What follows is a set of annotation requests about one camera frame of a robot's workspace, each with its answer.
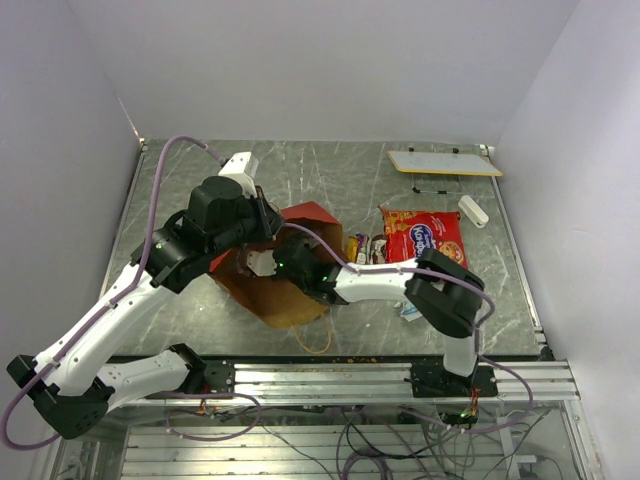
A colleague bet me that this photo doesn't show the brown m&m's packet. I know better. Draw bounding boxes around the brown m&m's packet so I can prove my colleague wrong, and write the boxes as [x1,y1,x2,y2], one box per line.
[369,235,387,264]

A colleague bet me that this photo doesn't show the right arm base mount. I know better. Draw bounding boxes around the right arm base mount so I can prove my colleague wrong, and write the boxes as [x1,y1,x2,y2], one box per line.
[404,358,498,398]

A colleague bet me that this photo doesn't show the yellow m&m's packet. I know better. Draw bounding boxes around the yellow m&m's packet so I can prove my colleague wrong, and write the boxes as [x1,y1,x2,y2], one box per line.
[346,235,360,263]

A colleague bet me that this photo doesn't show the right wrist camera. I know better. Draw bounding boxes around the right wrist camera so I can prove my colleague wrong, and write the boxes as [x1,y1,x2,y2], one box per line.
[245,250,278,277]

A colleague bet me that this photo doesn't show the red paper bag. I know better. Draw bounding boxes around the red paper bag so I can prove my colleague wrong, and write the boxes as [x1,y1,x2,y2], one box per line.
[209,201,347,330]

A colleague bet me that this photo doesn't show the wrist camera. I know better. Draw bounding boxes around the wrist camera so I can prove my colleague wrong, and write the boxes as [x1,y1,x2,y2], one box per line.
[218,151,259,198]
[245,250,278,277]

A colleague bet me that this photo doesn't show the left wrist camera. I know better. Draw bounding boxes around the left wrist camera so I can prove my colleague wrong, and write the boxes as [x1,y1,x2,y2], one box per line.
[218,151,259,198]

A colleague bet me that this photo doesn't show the white mints sachet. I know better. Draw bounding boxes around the white mints sachet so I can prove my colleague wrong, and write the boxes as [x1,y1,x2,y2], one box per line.
[394,300,422,322]

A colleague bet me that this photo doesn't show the white whiteboard eraser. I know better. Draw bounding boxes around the white whiteboard eraser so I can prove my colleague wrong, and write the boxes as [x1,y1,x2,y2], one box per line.
[458,195,489,229]

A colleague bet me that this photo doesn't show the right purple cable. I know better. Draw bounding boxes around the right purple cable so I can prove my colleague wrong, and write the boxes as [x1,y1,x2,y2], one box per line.
[239,222,535,435]

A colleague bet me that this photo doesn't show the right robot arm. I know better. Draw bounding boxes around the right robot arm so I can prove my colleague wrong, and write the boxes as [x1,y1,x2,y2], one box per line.
[273,240,489,396]

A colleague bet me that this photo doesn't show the purple snack packet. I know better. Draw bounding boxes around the purple snack packet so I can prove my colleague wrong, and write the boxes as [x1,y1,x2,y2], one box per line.
[355,233,372,265]

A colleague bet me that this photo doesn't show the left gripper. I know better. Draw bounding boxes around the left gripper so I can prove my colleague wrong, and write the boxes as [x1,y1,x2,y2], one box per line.
[207,184,285,257]

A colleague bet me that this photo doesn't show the aluminium frame rail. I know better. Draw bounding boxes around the aluminium frame rail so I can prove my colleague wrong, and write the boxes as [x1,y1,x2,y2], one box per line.
[144,360,581,406]

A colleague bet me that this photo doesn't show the black marker pen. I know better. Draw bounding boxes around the black marker pen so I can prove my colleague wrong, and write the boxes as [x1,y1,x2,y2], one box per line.
[412,186,449,195]

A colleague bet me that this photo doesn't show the purple cable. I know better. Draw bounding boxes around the purple cable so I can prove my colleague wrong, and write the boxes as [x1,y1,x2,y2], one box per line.
[239,222,535,435]
[2,135,224,452]

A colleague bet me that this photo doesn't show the red candy snack bag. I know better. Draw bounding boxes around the red candy snack bag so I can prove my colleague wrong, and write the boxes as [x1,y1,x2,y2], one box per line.
[380,207,468,268]

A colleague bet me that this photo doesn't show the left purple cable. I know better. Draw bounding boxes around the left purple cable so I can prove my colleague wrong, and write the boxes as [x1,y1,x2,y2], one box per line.
[2,135,224,452]

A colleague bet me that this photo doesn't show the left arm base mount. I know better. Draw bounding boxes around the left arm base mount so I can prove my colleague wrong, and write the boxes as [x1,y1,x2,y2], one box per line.
[192,360,235,398]

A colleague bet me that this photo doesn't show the small whiteboard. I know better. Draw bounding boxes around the small whiteboard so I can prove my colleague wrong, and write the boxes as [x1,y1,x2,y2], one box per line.
[387,151,503,177]

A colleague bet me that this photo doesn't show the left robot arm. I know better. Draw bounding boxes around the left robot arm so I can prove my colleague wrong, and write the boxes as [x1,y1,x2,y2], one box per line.
[7,175,284,439]

